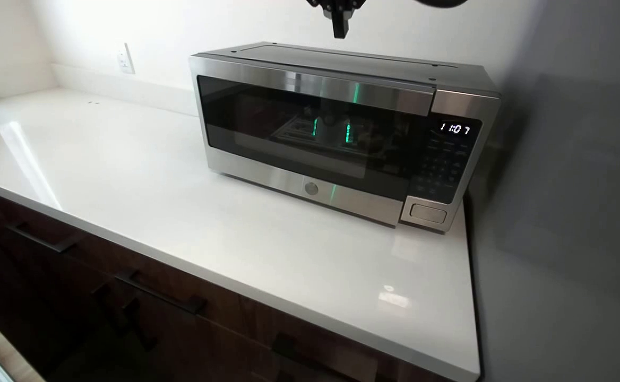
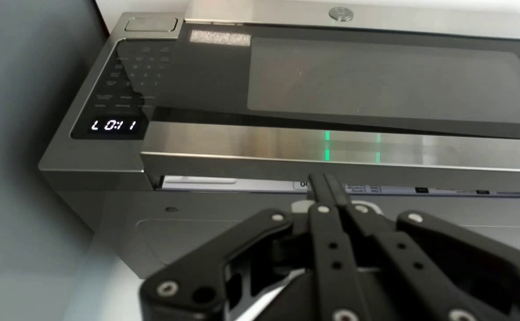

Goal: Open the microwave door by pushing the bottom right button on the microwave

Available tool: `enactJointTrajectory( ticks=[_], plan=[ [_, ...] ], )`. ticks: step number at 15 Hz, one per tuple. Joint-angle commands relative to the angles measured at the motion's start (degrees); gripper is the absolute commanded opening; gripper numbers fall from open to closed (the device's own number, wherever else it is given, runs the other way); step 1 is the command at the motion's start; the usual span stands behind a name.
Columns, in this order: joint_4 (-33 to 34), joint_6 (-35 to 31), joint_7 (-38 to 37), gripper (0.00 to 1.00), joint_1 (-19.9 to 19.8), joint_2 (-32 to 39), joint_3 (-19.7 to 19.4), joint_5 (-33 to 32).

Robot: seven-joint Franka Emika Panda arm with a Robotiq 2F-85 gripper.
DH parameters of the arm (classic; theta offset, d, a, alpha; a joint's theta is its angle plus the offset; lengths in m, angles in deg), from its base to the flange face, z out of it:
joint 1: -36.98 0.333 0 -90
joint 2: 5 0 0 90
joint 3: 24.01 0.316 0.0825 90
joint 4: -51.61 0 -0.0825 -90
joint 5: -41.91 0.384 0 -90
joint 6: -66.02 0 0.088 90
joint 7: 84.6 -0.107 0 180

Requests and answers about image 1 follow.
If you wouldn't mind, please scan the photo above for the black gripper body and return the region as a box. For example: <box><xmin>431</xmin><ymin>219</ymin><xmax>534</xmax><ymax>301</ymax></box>
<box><xmin>303</xmin><ymin>0</ymin><xmax>362</xmax><ymax>14</ymax></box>

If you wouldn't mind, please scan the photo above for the stainless steel microwave oven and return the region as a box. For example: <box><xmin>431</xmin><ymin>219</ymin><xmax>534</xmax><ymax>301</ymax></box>
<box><xmin>186</xmin><ymin>40</ymin><xmax>503</xmax><ymax>236</ymax></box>

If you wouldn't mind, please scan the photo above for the microwave door with dark window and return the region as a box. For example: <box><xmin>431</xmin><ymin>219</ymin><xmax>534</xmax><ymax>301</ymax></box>
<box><xmin>189</xmin><ymin>55</ymin><xmax>440</xmax><ymax>229</ymax></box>

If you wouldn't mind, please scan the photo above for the silver microwave button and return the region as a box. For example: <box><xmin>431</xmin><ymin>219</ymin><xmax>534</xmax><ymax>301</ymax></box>
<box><xmin>399</xmin><ymin>194</ymin><xmax>461</xmax><ymax>236</ymax></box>

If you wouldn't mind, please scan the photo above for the black microwave control panel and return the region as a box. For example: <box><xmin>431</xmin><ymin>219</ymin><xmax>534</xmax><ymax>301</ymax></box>
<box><xmin>410</xmin><ymin>115</ymin><xmax>483</xmax><ymax>206</ymax></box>

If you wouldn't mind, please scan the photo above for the dark grey tall panel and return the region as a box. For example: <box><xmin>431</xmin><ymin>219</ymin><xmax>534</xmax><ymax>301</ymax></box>
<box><xmin>462</xmin><ymin>0</ymin><xmax>620</xmax><ymax>382</ymax></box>

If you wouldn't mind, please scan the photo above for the dark wood base cabinet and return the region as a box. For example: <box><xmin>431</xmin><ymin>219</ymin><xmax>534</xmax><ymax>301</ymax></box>
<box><xmin>0</xmin><ymin>186</ymin><xmax>461</xmax><ymax>382</ymax></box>

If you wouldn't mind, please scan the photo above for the wooden cart board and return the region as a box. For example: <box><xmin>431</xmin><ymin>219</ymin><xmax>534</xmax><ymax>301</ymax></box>
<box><xmin>0</xmin><ymin>319</ymin><xmax>47</xmax><ymax>382</ymax></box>

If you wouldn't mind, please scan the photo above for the black cabinet handle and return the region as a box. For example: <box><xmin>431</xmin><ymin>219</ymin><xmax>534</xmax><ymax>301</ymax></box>
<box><xmin>7</xmin><ymin>222</ymin><xmax>79</xmax><ymax>257</ymax></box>
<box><xmin>111</xmin><ymin>271</ymin><xmax>210</xmax><ymax>319</ymax></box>

